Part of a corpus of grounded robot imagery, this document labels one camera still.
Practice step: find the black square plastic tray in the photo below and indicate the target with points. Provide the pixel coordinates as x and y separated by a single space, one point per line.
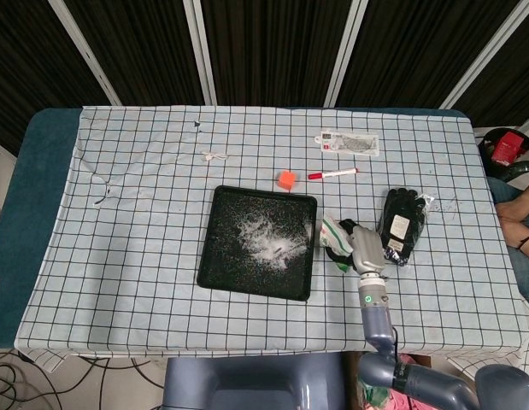
217 265

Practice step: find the red cardboard box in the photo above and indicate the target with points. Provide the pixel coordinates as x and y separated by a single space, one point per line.
507 147

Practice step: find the packaged black gloves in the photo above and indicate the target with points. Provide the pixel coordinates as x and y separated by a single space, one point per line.
396 230

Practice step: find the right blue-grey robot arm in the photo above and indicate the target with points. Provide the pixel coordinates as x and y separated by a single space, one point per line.
375 320

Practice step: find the red white marker pen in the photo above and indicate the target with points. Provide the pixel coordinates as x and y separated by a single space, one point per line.
332 174

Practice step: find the flat clear plastic package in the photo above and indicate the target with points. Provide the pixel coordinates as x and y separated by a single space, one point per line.
354 143

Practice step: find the red black device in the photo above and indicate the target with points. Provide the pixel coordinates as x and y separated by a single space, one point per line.
486 149

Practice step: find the blue-grey robot torso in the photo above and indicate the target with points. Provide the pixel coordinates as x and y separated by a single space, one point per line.
247 384

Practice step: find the white black checkered tablecloth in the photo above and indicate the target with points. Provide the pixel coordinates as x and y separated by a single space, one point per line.
140 256

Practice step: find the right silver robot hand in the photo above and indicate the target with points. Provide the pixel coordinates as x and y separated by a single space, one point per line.
366 252

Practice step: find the white partition frame post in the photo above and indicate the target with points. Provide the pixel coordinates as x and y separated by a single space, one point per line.
343 51
482 55
200 51
86 51

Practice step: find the green and white plastic bag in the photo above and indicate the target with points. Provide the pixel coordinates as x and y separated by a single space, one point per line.
330 235

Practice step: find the orange cube block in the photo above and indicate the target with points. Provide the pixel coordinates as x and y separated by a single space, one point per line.
286 179

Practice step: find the white salt pile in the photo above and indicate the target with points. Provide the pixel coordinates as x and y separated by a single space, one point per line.
268 243

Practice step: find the person bare forearm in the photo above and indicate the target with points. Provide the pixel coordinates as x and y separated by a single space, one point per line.
520 218

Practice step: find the pink cloth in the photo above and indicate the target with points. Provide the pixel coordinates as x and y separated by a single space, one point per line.
401 401

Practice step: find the blue jeans leg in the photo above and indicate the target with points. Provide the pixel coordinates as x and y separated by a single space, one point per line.
501 190
524 277

